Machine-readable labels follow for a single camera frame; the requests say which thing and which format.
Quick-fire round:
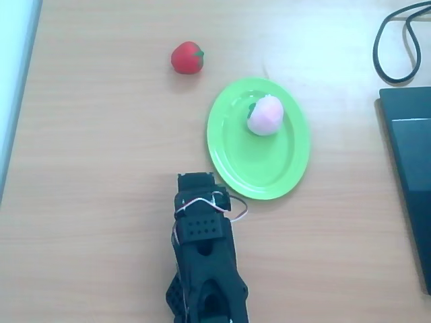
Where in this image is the pink plush peach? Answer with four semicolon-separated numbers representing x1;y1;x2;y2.
246;95;285;137

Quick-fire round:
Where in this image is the green oval plate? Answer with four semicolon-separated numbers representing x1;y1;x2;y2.
206;77;311;201

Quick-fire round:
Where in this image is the black looped cable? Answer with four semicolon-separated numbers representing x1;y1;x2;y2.
372;0;431;85

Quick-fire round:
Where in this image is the white red servo cable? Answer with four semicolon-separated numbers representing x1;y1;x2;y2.
170;217;183;252
173;196;250;223

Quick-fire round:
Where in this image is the black laptop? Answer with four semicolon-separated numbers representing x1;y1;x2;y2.
375;86;431;297

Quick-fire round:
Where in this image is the red toy tomato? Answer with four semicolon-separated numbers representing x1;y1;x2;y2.
170;40;205;74

